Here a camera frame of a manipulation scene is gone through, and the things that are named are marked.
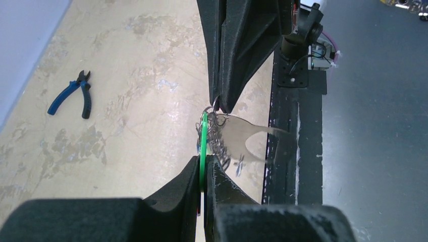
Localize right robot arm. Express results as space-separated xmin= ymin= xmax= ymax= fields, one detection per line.
xmin=197 ymin=1 xmax=323 ymax=113

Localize metal keyring plate with keys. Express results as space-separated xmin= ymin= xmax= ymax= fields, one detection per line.
xmin=196 ymin=106 xmax=296 ymax=189

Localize blue handled pliers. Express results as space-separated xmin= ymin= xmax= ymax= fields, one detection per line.
xmin=47 ymin=70 xmax=92 ymax=120

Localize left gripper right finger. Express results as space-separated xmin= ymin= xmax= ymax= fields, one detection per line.
xmin=204 ymin=155 xmax=356 ymax=241

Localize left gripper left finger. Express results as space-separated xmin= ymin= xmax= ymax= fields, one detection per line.
xmin=1 ymin=157 xmax=200 ymax=241

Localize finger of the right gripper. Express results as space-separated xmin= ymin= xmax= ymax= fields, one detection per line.
xmin=197 ymin=0 xmax=224 ymax=111
xmin=219 ymin=1 xmax=294 ymax=113

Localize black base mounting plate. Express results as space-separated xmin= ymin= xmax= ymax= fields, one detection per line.
xmin=261 ymin=48 xmax=327 ymax=205

